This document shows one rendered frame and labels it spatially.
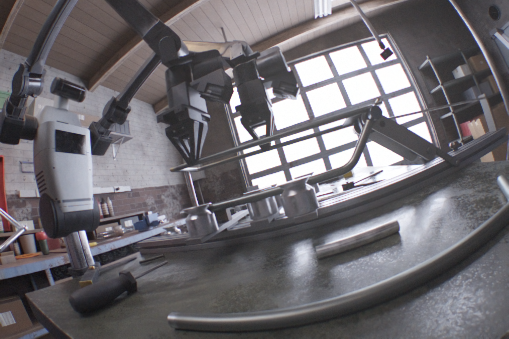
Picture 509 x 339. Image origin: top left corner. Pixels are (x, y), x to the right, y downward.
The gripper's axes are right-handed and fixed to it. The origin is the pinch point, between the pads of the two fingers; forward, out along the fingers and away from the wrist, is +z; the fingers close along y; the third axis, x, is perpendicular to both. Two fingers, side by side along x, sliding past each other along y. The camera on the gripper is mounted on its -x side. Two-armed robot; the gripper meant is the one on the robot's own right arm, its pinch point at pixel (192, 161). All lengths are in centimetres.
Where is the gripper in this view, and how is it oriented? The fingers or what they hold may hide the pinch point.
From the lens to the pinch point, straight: 40.0
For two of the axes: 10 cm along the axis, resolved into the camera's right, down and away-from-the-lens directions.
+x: -9.2, 2.9, 2.6
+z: 2.5, 9.5, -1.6
